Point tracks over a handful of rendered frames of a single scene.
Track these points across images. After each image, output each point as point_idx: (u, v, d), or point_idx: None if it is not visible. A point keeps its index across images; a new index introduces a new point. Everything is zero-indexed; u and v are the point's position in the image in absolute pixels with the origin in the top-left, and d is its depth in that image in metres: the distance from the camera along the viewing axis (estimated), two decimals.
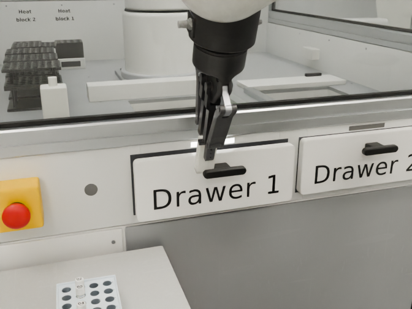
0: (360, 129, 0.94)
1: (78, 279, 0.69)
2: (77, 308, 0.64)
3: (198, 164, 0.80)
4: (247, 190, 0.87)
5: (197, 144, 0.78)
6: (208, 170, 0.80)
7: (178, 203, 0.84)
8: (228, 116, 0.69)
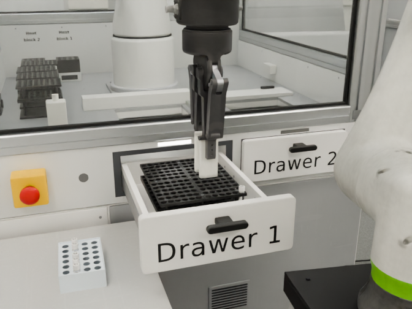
0: (289, 132, 1.24)
1: (73, 238, 0.98)
2: (72, 257, 0.93)
3: (201, 166, 0.78)
4: (249, 241, 0.89)
5: (194, 140, 0.80)
6: (211, 225, 0.82)
7: (181, 255, 0.86)
8: (222, 92, 0.71)
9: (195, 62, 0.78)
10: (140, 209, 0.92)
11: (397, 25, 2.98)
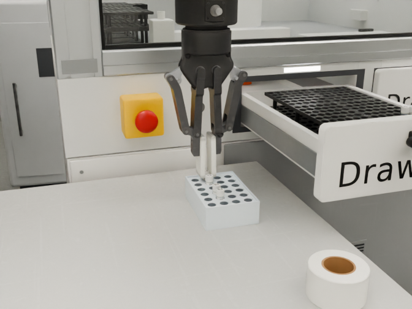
0: None
1: (205, 171, 0.81)
2: (213, 188, 0.75)
3: (216, 164, 0.79)
4: None
5: (203, 146, 0.77)
6: None
7: (365, 179, 0.68)
8: (238, 82, 0.78)
9: (179, 68, 0.73)
10: (299, 128, 0.74)
11: None
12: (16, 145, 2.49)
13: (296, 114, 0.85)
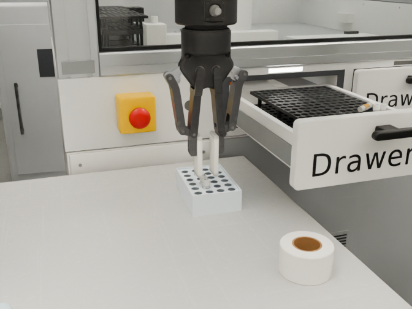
0: (403, 64, 1.13)
1: (373, 104, 0.89)
2: (200, 178, 0.83)
3: (217, 164, 0.79)
4: (407, 157, 0.79)
5: (200, 146, 0.77)
6: (379, 131, 0.72)
7: (336, 169, 0.75)
8: (240, 81, 0.77)
9: (178, 68, 0.73)
10: (278, 124, 0.82)
11: None
12: (18, 143, 2.56)
13: (278, 111, 0.93)
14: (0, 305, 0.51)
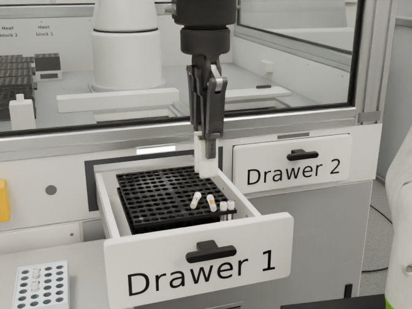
0: (287, 137, 1.10)
1: (210, 197, 0.87)
2: (30, 286, 0.79)
3: (202, 166, 0.78)
4: (239, 269, 0.75)
5: (194, 141, 0.80)
6: (192, 253, 0.68)
7: (157, 287, 0.72)
8: (221, 91, 0.71)
9: (194, 62, 0.78)
10: (110, 230, 0.78)
11: (401, 22, 2.84)
12: None
13: None
14: None
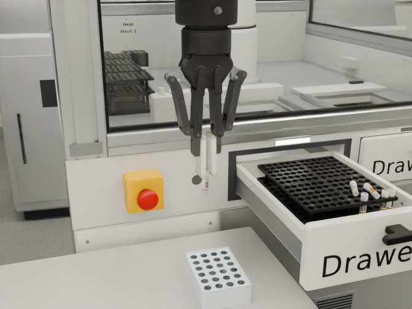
0: (410, 130, 1.13)
1: (366, 186, 0.90)
2: (361, 195, 0.86)
3: (195, 160, 0.81)
4: None
5: (207, 139, 0.80)
6: (390, 236, 0.72)
7: (346, 269, 0.75)
8: (172, 88, 0.73)
9: (231, 64, 0.76)
10: (287, 216, 0.82)
11: None
12: (20, 173, 2.56)
13: (286, 192, 0.92)
14: None
